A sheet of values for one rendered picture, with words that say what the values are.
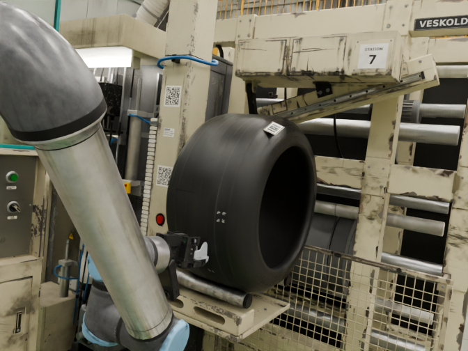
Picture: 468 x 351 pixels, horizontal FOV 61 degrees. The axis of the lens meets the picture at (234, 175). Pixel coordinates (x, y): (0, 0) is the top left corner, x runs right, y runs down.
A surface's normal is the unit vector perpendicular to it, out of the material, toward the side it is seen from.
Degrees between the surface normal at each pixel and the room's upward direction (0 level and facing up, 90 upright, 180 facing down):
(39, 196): 90
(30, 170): 90
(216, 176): 72
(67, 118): 107
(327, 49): 90
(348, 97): 90
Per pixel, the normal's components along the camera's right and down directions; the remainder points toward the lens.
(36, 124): 0.01, 0.58
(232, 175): -0.23, -0.29
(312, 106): -0.54, 0.00
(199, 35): 0.84, 0.13
